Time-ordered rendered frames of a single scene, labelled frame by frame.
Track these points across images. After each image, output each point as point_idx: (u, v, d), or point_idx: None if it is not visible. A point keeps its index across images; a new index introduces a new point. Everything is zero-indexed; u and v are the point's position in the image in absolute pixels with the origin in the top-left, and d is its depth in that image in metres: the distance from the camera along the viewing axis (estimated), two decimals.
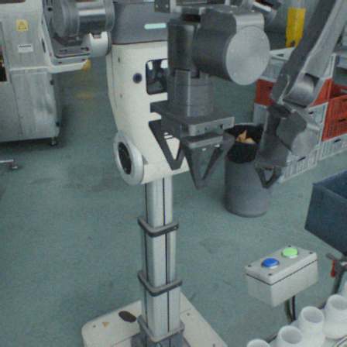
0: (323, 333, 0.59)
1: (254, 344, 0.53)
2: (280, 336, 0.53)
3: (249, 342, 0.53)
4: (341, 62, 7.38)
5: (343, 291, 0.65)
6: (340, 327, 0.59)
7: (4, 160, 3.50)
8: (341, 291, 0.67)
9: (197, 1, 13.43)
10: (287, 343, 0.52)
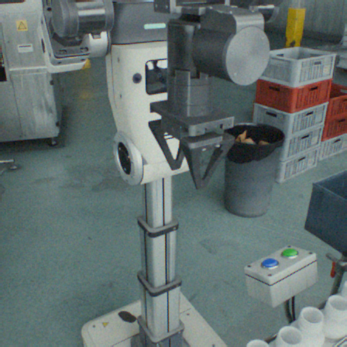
0: (323, 333, 0.59)
1: (253, 345, 0.53)
2: (280, 337, 0.53)
3: (249, 343, 0.52)
4: (341, 62, 7.38)
5: (342, 292, 0.65)
6: (340, 328, 0.59)
7: (4, 160, 3.50)
8: (340, 292, 0.67)
9: (197, 1, 13.43)
10: (287, 344, 0.52)
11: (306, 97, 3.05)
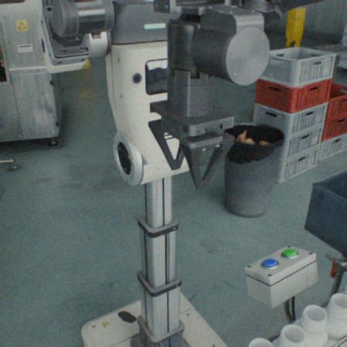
0: (324, 328, 0.60)
1: (255, 343, 0.53)
2: (283, 333, 0.54)
3: (250, 343, 0.52)
4: (341, 62, 7.38)
5: (344, 291, 0.65)
6: (339, 325, 0.59)
7: (4, 160, 3.50)
8: (340, 291, 0.67)
9: (197, 1, 13.43)
10: (288, 341, 0.53)
11: (306, 97, 3.05)
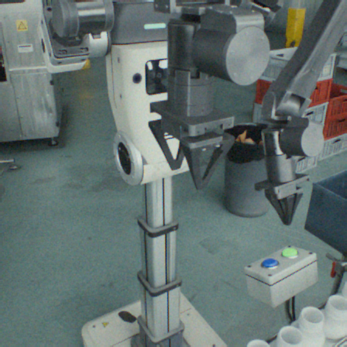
0: (323, 331, 0.59)
1: (254, 345, 0.53)
2: (280, 336, 0.53)
3: (249, 343, 0.52)
4: (341, 62, 7.38)
5: (341, 292, 0.65)
6: (338, 328, 0.59)
7: (4, 160, 3.50)
8: (338, 292, 0.67)
9: (197, 1, 13.43)
10: (287, 344, 0.52)
11: None
